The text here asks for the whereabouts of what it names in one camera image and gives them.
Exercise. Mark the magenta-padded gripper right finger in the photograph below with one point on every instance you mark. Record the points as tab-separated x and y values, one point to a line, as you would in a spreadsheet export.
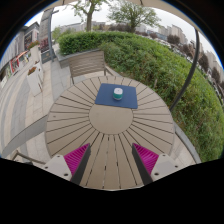
164	165

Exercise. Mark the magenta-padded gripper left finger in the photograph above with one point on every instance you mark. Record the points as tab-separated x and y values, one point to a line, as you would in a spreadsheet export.
60	165

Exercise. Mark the white and teal computer mouse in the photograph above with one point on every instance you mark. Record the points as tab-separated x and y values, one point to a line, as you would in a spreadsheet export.
117	94

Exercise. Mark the blue rectangular mouse pad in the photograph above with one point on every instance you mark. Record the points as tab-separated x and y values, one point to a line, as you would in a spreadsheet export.
103	96

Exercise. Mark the white planter box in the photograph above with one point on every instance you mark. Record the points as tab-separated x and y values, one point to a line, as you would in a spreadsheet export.
34	80

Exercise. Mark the dark curved umbrella pole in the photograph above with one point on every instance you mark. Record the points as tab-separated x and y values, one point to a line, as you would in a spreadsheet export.
190	73

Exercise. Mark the grey slatted outdoor chair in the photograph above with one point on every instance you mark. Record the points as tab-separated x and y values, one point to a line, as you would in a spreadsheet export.
86	63

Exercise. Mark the group of tall buildings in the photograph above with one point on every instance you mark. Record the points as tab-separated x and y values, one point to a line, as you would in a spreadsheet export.
176	33

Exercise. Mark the dark tall sign pillar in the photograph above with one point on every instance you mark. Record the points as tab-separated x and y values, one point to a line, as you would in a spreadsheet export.
45	33

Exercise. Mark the bare-trunked sparse tree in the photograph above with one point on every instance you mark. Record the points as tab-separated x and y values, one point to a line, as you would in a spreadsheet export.
89	20

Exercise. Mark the round leafy green tree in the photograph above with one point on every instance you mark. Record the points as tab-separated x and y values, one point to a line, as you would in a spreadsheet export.
133	13

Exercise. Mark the beige umbrella canopy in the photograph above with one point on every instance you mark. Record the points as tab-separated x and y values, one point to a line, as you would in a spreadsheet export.
163	6

